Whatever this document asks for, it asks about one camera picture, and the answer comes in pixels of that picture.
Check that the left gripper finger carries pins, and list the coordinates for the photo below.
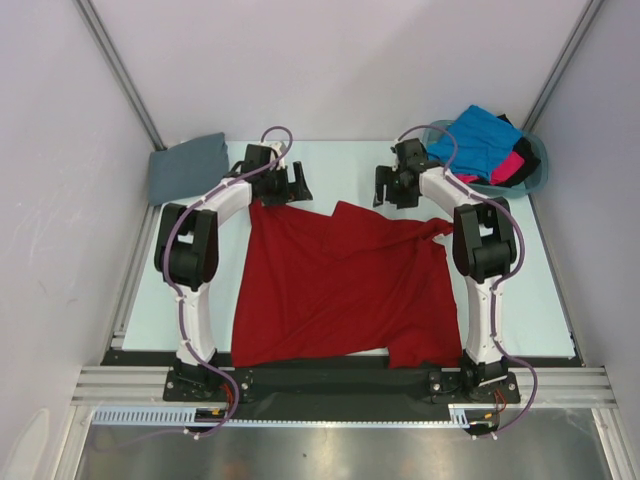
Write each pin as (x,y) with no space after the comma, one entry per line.
(274,198)
(299,190)

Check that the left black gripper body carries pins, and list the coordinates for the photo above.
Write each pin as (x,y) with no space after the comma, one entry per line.
(276,179)

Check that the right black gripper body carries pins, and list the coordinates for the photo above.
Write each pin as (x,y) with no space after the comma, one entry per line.
(402,196)

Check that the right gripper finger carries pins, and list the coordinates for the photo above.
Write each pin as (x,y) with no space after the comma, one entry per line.
(383,193)
(386,176)

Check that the red t shirt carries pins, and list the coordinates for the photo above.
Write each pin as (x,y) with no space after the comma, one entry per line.
(320,286)

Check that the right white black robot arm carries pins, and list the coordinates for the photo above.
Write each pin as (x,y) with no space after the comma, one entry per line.
(484,250)

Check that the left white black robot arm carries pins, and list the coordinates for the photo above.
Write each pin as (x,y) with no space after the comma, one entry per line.
(187,256)

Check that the teal plastic basket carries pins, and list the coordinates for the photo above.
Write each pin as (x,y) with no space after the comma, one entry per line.
(442,147)

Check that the folded grey t shirt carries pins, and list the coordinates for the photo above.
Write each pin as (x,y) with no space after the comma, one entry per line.
(186,170)

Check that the blue t shirt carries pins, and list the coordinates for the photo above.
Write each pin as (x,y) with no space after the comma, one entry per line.
(484,142)

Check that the pink t shirt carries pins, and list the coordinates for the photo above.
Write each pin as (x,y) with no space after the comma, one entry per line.
(504,175)

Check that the black t shirt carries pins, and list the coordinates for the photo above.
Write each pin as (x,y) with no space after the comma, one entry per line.
(530,174)

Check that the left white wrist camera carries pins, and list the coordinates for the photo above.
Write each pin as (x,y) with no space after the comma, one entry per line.
(277,150)

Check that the left aluminium corner post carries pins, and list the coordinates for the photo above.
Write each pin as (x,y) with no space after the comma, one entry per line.
(109,51)

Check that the aluminium corner post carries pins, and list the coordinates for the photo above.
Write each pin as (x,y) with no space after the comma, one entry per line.
(579,32)
(109,51)

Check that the right white cable duct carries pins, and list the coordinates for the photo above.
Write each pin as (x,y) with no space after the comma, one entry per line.
(477,415)

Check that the white cable duct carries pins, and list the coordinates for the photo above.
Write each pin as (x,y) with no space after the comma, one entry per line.
(477,415)
(159,416)

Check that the aluminium front rail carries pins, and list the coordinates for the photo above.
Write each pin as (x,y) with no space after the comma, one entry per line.
(558,387)

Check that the right aluminium corner post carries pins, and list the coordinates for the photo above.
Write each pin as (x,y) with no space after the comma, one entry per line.
(579,32)

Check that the left white cable duct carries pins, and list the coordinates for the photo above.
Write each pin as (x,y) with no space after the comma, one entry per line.
(159,416)

